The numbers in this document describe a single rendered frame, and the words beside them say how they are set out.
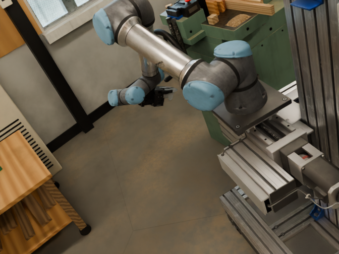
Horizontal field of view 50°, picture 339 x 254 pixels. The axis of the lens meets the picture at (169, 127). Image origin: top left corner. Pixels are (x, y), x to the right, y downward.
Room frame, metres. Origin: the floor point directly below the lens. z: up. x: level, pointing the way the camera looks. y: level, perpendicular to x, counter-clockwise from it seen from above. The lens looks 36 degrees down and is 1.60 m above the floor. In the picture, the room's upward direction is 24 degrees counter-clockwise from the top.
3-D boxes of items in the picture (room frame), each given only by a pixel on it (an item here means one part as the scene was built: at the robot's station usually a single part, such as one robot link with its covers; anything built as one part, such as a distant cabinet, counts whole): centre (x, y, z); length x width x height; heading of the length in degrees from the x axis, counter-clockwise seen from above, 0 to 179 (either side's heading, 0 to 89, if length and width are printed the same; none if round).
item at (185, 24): (1.69, -0.28, 0.91); 0.15 x 0.14 x 0.09; 21
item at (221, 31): (1.72, -0.36, 0.87); 0.61 x 0.30 x 0.06; 21
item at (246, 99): (1.04, -0.29, 0.87); 0.15 x 0.15 x 0.10
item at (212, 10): (1.75, -0.39, 0.94); 0.23 x 0.02 x 0.07; 21
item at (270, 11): (1.69, -0.49, 0.92); 0.60 x 0.02 x 0.04; 21
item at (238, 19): (1.50, -0.47, 0.91); 0.10 x 0.07 x 0.02; 111
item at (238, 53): (1.04, -0.28, 0.98); 0.13 x 0.12 x 0.14; 122
